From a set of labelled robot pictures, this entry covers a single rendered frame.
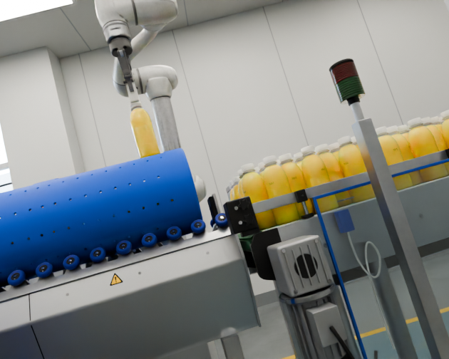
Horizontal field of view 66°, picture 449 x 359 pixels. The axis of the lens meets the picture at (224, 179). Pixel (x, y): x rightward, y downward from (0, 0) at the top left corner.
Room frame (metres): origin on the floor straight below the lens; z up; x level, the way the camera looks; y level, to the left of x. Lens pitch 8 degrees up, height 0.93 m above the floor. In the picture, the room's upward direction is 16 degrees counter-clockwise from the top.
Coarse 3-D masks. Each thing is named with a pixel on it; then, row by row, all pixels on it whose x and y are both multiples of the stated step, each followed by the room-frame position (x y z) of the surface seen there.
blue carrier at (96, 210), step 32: (160, 160) 1.04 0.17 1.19; (32, 192) 0.98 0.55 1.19; (64, 192) 0.98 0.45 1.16; (96, 192) 0.98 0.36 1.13; (128, 192) 0.99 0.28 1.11; (160, 192) 1.00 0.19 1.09; (192, 192) 1.02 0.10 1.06; (0, 224) 0.94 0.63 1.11; (32, 224) 0.95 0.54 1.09; (64, 224) 0.96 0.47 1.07; (96, 224) 0.98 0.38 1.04; (128, 224) 1.01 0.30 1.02; (160, 224) 1.04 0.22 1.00; (0, 256) 0.95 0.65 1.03; (32, 256) 0.97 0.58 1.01; (64, 256) 1.01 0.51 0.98
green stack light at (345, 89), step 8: (344, 80) 0.84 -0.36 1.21; (352, 80) 0.84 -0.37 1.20; (360, 80) 0.85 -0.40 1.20; (336, 88) 0.87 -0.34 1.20; (344, 88) 0.85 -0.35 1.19; (352, 88) 0.84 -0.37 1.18; (360, 88) 0.84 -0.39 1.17; (344, 96) 0.85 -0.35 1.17; (352, 96) 0.84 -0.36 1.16; (360, 96) 0.86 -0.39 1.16; (344, 104) 0.90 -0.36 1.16
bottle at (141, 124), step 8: (136, 112) 1.11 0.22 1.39; (144, 112) 1.12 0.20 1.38; (136, 120) 1.11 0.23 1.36; (144, 120) 1.12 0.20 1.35; (136, 128) 1.11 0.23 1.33; (144, 128) 1.11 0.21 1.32; (152, 128) 1.13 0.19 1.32; (136, 136) 1.12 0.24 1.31; (144, 136) 1.11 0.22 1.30; (152, 136) 1.12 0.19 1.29; (136, 144) 1.13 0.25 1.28; (144, 144) 1.11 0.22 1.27; (152, 144) 1.12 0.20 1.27; (144, 152) 1.11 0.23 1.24; (152, 152) 1.11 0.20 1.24
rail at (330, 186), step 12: (432, 156) 1.06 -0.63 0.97; (444, 156) 1.07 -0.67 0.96; (396, 168) 1.04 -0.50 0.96; (408, 168) 1.05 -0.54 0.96; (336, 180) 1.01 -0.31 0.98; (348, 180) 1.02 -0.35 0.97; (360, 180) 1.02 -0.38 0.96; (312, 192) 1.00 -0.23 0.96; (324, 192) 1.01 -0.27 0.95; (252, 204) 0.98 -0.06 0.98; (264, 204) 0.98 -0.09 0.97; (276, 204) 0.98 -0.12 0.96
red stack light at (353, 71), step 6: (336, 66) 0.85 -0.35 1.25; (342, 66) 0.84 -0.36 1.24; (348, 66) 0.84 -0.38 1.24; (354, 66) 0.85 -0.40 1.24; (330, 72) 0.87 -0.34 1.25; (336, 72) 0.85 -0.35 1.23; (342, 72) 0.84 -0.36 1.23; (348, 72) 0.84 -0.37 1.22; (354, 72) 0.84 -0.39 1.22; (336, 78) 0.86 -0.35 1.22; (342, 78) 0.84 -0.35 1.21
